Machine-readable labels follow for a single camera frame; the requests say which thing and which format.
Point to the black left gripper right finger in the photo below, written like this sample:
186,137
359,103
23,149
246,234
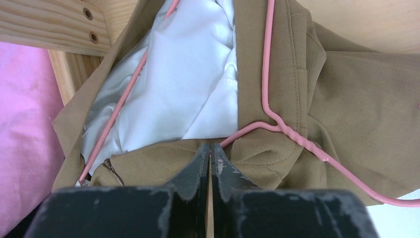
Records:
241,209

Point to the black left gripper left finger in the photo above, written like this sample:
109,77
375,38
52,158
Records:
176,209

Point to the tan brown pleated skirt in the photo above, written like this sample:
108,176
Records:
293,104

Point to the pink garment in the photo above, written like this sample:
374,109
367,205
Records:
30,153

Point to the wooden clothes rack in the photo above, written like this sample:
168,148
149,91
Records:
78,33

